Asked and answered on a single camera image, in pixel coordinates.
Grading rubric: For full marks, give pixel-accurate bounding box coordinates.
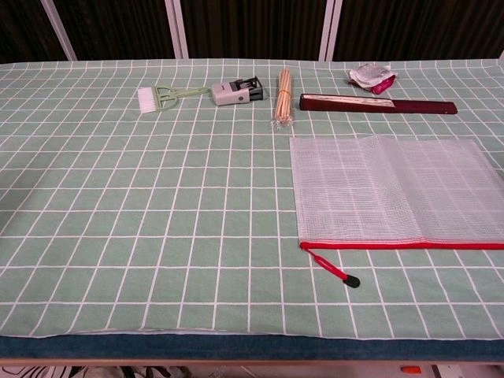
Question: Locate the clear mesh zipper pouch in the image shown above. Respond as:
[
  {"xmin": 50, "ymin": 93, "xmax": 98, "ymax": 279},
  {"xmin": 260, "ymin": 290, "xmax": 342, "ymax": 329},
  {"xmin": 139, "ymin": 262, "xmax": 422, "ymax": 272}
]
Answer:
[{"xmin": 289, "ymin": 134, "xmax": 504, "ymax": 289}]

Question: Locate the green white checkered tablecloth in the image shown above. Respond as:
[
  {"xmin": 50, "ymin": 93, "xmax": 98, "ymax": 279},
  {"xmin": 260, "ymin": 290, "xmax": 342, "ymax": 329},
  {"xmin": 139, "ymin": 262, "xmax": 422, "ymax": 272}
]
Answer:
[{"xmin": 0, "ymin": 58, "xmax": 504, "ymax": 340}]

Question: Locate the wooden sticks bundle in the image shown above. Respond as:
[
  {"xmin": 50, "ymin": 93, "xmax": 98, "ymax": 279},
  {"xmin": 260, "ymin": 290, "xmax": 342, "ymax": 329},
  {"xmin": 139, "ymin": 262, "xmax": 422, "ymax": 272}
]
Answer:
[{"xmin": 269, "ymin": 69, "xmax": 295, "ymax": 131}]

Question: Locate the grey black date stamp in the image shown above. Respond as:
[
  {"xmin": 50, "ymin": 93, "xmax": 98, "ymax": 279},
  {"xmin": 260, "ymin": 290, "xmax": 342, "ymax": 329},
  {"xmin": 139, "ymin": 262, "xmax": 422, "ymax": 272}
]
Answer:
[{"xmin": 210, "ymin": 76, "xmax": 264, "ymax": 106}]

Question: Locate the green white cleaning brush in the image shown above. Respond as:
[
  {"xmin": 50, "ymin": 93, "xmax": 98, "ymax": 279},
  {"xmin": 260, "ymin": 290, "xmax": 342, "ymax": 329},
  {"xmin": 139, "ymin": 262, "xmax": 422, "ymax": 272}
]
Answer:
[{"xmin": 136, "ymin": 85, "xmax": 212, "ymax": 115}]

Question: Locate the dark teal table underlay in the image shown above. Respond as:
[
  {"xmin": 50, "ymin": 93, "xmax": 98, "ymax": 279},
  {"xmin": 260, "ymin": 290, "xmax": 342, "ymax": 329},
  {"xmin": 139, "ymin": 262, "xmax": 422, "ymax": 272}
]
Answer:
[{"xmin": 0, "ymin": 333, "xmax": 504, "ymax": 362}]

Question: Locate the black curtain panel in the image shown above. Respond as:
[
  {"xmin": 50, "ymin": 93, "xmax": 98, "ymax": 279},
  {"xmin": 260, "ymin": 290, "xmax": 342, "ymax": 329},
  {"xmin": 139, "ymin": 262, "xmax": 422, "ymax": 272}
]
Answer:
[
  {"xmin": 180, "ymin": 0, "xmax": 328, "ymax": 61},
  {"xmin": 0, "ymin": 0, "xmax": 66, "ymax": 65},
  {"xmin": 53, "ymin": 0, "xmax": 176, "ymax": 61},
  {"xmin": 333, "ymin": 0, "xmax": 504, "ymax": 62}
]

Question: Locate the crumpled clear plastic pouch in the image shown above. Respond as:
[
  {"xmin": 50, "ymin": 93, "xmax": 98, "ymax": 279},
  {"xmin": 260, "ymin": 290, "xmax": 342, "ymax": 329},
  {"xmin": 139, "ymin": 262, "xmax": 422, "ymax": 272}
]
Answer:
[{"xmin": 348, "ymin": 62, "xmax": 398, "ymax": 95}]

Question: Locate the dark red folding fan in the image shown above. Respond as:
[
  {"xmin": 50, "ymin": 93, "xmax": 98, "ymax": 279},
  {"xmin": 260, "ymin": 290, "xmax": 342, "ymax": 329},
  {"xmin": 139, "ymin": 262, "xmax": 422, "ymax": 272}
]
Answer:
[{"xmin": 298, "ymin": 93, "xmax": 460, "ymax": 117}]

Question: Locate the white frame post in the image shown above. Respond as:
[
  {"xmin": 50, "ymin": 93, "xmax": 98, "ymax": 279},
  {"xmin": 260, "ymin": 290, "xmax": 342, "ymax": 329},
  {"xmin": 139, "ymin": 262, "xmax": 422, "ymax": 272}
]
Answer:
[
  {"xmin": 317, "ymin": 0, "xmax": 344, "ymax": 61},
  {"xmin": 164, "ymin": 0, "xmax": 190, "ymax": 61},
  {"xmin": 40, "ymin": 0, "xmax": 76, "ymax": 61}
]

